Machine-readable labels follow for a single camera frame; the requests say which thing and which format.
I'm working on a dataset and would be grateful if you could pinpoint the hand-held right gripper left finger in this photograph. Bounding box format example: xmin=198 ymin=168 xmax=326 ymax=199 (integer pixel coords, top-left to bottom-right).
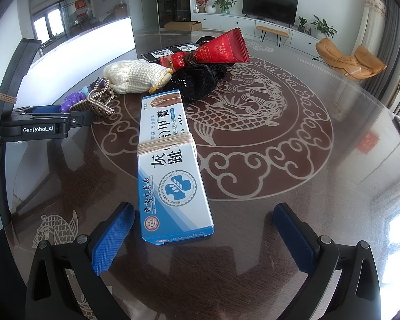
xmin=25 ymin=202 xmax=135 ymax=320

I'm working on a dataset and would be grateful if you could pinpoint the orange lounge chair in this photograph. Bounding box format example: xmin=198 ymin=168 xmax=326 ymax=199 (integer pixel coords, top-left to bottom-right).
xmin=315 ymin=38 xmax=387 ymax=81

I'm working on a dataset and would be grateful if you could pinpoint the gold beaded hair claw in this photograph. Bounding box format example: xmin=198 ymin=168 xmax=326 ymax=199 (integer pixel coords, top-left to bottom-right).
xmin=68 ymin=77 xmax=117 ymax=117

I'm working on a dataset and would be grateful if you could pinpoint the black studded velvet cloth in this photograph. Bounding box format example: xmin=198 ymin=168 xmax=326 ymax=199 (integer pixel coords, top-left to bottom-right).
xmin=169 ymin=64 xmax=228 ymax=105

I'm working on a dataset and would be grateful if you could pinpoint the black cap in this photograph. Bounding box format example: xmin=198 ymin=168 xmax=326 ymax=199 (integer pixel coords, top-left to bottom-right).
xmin=198 ymin=34 xmax=222 ymax=45

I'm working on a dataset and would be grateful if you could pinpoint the cream knit glove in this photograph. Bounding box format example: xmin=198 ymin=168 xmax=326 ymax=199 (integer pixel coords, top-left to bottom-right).
xmin=103 ymin=61 xmax=174 ymax=94

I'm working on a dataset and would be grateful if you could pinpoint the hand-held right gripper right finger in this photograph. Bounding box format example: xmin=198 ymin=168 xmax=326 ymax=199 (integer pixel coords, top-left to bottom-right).
xmin=273 ymin=203 xmax=382 ymax=320

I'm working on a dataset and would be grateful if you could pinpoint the dark display cabinet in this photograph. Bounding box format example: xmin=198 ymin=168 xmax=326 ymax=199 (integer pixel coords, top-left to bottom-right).
xmin=155 ymin=0 xmax=191 ymax=29

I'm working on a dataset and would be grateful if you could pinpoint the red cream tube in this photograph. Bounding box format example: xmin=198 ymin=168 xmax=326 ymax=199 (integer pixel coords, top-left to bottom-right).
xmin=159 ymin=27 xmax=251 ymax=71

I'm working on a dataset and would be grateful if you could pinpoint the grey curtain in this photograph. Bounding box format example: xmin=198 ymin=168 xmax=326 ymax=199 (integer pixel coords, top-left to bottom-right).
xmin=377 ymin=0 xmax=400 ymax=104

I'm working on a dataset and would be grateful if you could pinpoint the black box with white labels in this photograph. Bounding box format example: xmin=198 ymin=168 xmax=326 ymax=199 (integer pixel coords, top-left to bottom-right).
xmin=141 ymin=43 xmax=201 ymax=64

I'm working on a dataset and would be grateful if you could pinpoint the covered standing air conditioner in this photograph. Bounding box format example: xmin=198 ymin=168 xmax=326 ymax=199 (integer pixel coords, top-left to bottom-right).
xmin=350 ymin=0 xmax=387 ymax=57

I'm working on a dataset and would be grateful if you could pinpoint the cardboard box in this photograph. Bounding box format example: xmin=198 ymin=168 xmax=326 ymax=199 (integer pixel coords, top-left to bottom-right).
xmin=164 ymin=21 xmax=203 ymax=31

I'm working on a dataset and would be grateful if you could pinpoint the green potted plant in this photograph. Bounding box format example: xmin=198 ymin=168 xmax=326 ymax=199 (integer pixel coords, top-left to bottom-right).
xmin=213 ymin=0 xmax=237 ymax=14

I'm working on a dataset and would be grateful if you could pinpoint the wooden bench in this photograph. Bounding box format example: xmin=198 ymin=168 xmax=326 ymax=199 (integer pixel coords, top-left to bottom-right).
xmin=255 ymin=25 xmax=290 ymax=48

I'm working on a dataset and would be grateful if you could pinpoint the glass patterned desktop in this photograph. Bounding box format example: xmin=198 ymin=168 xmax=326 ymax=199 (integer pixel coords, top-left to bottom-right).
xmin=0 ymin=28 xmax=400 ymax=320

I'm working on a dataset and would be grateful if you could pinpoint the white television cabinet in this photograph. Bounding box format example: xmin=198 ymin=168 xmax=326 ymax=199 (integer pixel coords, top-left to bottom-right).
xmin=191 ymin=13 xmax=321 ymax=49

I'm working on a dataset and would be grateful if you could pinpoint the purple hair claw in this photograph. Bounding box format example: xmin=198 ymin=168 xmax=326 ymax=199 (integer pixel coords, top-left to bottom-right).
xmin=60 ymin=91 xmax=87 ymax=113

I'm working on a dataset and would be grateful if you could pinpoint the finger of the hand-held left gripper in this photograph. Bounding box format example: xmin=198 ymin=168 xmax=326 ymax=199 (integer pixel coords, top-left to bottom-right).
xmin=13 ymin=105 xmax=62 ymax=114
xmin=66 ymin=110 xmax=96 ymax=127

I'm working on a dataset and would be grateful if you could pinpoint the blue white medicine box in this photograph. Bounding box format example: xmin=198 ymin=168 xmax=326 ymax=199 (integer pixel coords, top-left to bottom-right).
xmin=137 ymin=89 xmax=214 ymax=245

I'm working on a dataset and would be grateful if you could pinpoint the large leafy potted plant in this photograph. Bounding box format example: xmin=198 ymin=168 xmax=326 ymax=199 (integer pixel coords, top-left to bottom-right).
xmin=310 ymin=14 xmax=338 ymax=39

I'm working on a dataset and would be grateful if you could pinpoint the black television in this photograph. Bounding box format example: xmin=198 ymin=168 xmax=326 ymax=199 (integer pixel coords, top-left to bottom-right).
xmin=243 ymin=0 xmax=299 ymax=27

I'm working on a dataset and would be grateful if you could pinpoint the red paper slip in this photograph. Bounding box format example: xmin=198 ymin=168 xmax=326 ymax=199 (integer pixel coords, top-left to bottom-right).
xmin=358 ymin=133 xmax=376 ymax=154

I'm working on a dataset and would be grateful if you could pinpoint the red flower bouquet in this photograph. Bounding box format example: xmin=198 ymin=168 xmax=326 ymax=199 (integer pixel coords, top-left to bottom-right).
xmin=193 ymin=0 xmax=213 ymax=13

